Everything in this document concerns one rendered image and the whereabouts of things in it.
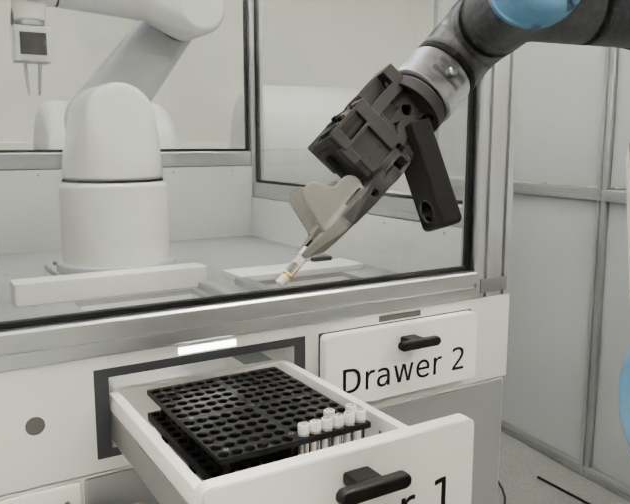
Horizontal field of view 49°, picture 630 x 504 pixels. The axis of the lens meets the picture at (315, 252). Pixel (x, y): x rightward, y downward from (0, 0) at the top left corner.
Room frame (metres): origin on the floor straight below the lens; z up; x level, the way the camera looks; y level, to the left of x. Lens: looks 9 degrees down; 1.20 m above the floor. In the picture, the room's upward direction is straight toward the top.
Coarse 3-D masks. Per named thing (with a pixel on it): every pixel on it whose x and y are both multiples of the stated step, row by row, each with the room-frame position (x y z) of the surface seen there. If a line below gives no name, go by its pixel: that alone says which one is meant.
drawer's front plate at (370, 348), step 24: (456, 312) 1.09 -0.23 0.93; (336, 336) 0.96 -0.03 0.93; (360, 336) 0.98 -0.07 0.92; (384, 336) 1.00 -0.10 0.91; (456, 336) 1.07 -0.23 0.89; (336, 360) 0.96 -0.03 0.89; (360, 360) 0.98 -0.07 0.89; (384, 360) 1.00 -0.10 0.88; (408, 360) 1.02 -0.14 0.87; (432, 360) 1.05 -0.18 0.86; (456, 360) 1.08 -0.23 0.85; (336, 384) 0.96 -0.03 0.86; (360, 384) 0.98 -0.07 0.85; (408, 384) 1.02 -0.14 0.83; (432, 384) 1.05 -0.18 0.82
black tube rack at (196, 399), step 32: (192, 384) 0.84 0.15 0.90; (224, 384) 0.83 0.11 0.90; (256, 384) 0.85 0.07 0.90; (288, 384) 0.83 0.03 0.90; (160, 416) 0.80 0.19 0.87; (192, 416) 0.73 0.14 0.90; (224, 416) 0.74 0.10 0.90; (256, 416) 0.74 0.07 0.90; (288, 416) 0.74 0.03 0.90; (320, 416) 0.74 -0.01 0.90; (192, 448) 0.72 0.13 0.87; (224, 448) 0.65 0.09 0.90
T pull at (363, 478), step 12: (360, 468) 0.58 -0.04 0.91; (348, 480) 0.57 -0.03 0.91; (360, 480) 0.56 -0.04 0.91; (372, 480) 0.56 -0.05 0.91; (384, 480) 0.56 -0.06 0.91; (396, 480) 0.56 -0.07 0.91; (408, 480) 0.57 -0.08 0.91; (348, 492) 0.54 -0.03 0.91; (360, 492) 0.55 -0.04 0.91; (372, 492) 0.55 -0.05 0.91; (384, 492) 0.56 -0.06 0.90
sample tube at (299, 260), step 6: (300, 252) 0.68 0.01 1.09; (294, 258) 0.68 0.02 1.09; (300, 258) 0.68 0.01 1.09; (306, 258) 0.68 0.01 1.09; (294, 264) 0.67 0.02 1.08; (300, 264) 0.68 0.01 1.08; (288, 270) 0.67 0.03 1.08; (294, 270) 0.67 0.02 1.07; (282, 276) 0.67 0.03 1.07; (288, 276) 0.67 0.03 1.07; (276, 282) 0.67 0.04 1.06; (282, 282) 0.67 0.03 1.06
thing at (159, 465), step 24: (144, 384) 0.85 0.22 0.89; (168, 384) 0.86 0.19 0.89; (312, 384) 0.87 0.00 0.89; (120, 408) 0.78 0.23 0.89; (144, 408) 0.85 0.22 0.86; (120, 432) 0.77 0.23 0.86; (144, 432) 0.70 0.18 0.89; (384, 432) 0.74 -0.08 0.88; (144, 456) 0.69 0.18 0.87; (168, 456) 0.64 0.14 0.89; (144, 480) 0.70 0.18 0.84; (168, 480) 0.64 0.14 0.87; (192, 480) 0.60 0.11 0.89
